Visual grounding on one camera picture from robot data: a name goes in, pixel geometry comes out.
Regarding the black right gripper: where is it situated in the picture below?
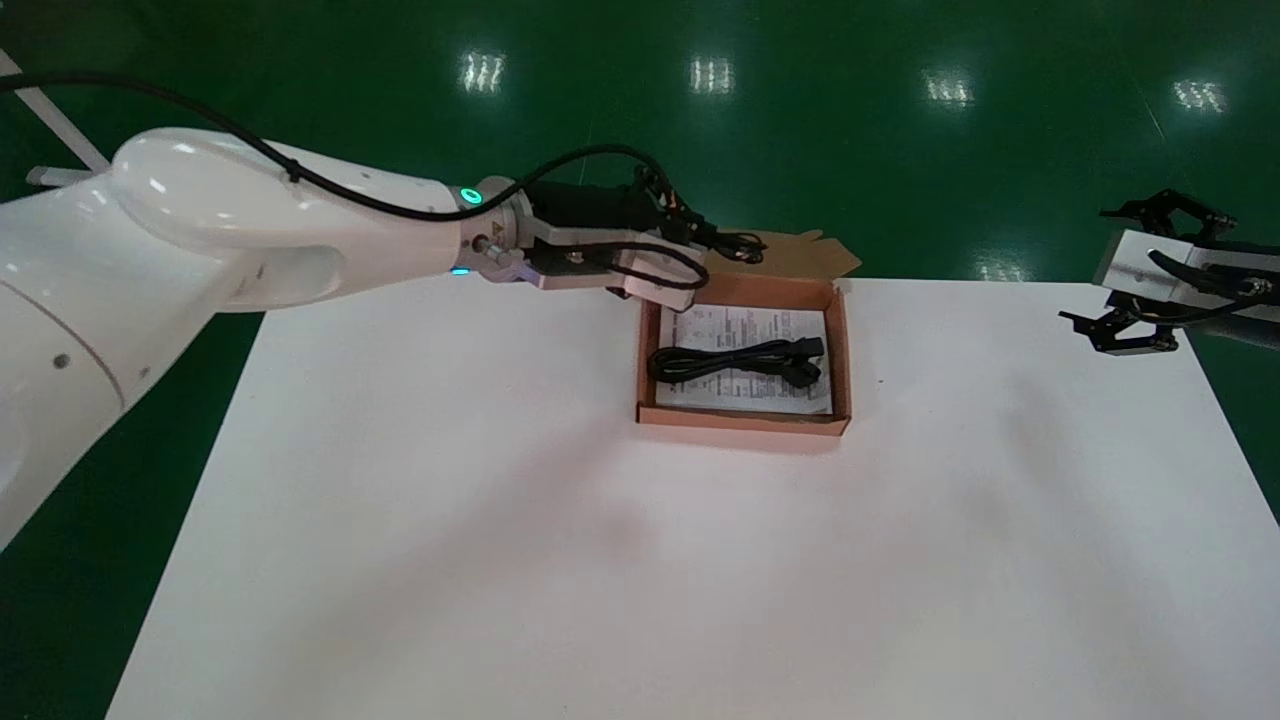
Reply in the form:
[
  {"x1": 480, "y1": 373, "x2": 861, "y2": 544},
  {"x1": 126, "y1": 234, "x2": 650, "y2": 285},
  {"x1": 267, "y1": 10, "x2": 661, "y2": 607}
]
[{"x1": 1060, "y1": 190, "x2": 1280, "y2": 356}]

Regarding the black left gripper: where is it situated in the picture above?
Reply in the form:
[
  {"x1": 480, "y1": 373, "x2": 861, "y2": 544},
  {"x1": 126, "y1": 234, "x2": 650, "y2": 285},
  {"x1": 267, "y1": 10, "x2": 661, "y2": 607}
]
[{"x1": 525, "y1": 180, "x2": 769, "y2": 266}]

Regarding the black power cable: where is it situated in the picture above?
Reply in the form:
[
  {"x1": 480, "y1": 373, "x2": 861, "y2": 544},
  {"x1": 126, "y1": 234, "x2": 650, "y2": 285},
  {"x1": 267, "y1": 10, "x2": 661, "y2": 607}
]
[{"x1": 647, "y1": 337, "x2": 827, "y2": 389}]

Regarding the open brown cardboard storage box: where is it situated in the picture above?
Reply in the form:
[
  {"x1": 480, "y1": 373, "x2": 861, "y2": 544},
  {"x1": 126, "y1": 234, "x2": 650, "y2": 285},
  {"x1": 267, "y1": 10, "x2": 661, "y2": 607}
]
[{"x1": 637, "y1": 228, "x2": 861, "y2": 437}]

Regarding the white printed paper manual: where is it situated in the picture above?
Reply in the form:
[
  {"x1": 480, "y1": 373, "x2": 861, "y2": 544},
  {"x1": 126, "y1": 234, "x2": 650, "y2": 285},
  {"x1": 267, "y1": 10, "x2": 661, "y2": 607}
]
[{"x1": 655, "y1": 305, "x2": 834, "y2": 414}]

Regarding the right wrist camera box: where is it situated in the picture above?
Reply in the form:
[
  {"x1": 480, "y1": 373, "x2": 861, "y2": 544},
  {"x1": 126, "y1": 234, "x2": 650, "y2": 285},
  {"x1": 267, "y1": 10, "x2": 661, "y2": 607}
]
[{"x1": 1095, "y1": 230, "x2": 1280, "y2": 323}]

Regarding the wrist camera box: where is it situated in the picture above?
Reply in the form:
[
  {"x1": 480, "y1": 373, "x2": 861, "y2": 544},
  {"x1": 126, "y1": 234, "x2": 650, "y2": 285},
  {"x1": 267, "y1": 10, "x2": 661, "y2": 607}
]
[
  {"x1": 1095, "y1": 230, "x2": 1280, "y2": 323},
  {"x1": 530, "y1": 225, "x2": 706, "y2": 313}
]

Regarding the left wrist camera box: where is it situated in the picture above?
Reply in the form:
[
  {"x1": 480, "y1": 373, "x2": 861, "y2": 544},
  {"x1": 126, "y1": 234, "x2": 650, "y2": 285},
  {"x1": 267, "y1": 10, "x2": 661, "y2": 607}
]
[{"x1": 530, "y1": 225, "x2": 706, "y2": 313}]

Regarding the white table leg frame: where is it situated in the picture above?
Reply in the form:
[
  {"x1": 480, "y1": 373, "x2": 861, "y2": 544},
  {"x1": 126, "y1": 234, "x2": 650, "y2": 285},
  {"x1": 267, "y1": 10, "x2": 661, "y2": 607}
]
[{"x1": 0, "y1": 50, "x2": 113, "y2": 191}]

